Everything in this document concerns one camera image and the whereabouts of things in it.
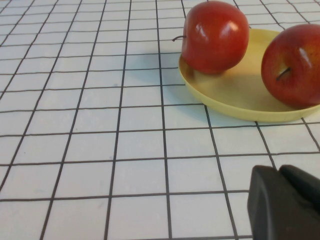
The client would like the yellow plastic plate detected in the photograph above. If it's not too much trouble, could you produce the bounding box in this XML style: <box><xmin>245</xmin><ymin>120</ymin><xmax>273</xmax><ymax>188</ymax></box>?
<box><xmin>178</xmin><ymin>28</ymin><xmax>320</xmax><ymax>123</ymax></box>

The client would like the red apple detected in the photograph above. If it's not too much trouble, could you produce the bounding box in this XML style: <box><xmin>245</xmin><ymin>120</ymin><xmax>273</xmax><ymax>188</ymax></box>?
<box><xmin>260</xmin><ymin>23</ymin><xmax>320</xmax><ymax>109</ymax></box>
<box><xmin>172</xmin><ymin>0</ymin><xmax>250</xmax><ymax>75</ymax></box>

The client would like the white black grid tablecloth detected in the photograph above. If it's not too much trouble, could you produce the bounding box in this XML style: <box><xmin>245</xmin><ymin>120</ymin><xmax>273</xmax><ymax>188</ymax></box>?
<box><xmin>0</xmin><ymin>0</ymin><xmax>320</xmax><ymax>240</ymax></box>

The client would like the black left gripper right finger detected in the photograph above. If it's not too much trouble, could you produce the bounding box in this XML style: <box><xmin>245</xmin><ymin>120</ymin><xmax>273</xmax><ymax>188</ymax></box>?
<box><xmin>278</xmin><ymin>163</ymin><xmax>320</xmax><ymax>213</ymax></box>

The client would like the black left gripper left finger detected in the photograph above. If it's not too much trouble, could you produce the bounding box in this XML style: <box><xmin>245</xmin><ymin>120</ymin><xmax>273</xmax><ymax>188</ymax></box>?
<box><xmin>246</xmin><ymin>164</ymin><xmax>320</xmax><ymax>240</ymax></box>

